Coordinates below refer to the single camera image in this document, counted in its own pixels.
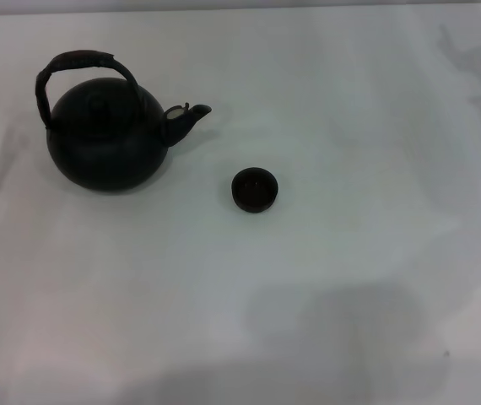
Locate small dark teacup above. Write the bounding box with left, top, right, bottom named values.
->
left=230, top=166, right=279, bottom=214

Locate black round teapot with handle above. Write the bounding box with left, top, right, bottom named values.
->
left=35, top=49, right=213, bottom=195

